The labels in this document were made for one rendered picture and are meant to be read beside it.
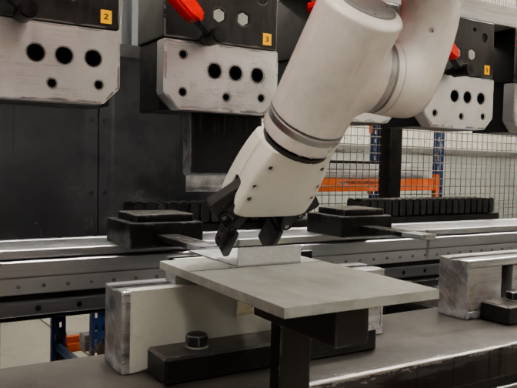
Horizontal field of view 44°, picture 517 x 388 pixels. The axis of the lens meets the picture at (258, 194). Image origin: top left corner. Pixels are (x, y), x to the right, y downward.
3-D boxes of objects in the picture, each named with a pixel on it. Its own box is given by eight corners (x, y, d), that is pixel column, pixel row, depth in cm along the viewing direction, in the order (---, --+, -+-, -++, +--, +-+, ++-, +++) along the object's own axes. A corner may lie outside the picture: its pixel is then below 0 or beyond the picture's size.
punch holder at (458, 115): (422, 125, 92) (427, 8, 91) (382, 127, 99) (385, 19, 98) (491, 130, 99) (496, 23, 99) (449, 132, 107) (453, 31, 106)
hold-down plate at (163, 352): (165, 386, 68) (165, 359, 68) (146, 372, 73) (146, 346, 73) (376, 349, 84) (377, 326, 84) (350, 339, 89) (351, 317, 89)
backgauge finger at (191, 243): (171, 265, 81) (171, 225, 81) (106, 240, 103) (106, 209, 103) (251, 259, 87) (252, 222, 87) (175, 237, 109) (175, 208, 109)
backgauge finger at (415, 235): (401, 249, 102) (402, 217, 101) (305, 231, 124) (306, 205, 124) (453, 245, 108) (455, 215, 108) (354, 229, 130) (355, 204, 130)
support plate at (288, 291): (284, 319, 52) (284, 307, 52) (159, 269, 75) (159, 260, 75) (439, 299, 62) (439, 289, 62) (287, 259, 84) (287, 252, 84)
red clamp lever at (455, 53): (441, 17, 87) (476, 68, 91) (418, 22, 90) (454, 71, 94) (435, 26, 86) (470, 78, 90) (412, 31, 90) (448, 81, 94)
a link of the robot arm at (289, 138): (326, 95, 72) (315, 116, 73) (258, 88, 67) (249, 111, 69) (361, 142, 66) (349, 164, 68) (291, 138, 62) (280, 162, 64)
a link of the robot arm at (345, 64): (337, 99, 72) (262, 85, 68) (393, -8, 64) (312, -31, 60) (363, 146, 66) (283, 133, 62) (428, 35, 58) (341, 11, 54)
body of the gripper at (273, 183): (323, 112, 73) (286, 185, 79) (246, 106, 68) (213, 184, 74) (355, 155, 68) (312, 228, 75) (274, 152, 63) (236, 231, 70)
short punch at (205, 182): (189, 192, 77) (191, 112, 76) (182, 191, 79) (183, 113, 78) (260, 191, 82) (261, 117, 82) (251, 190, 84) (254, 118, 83)
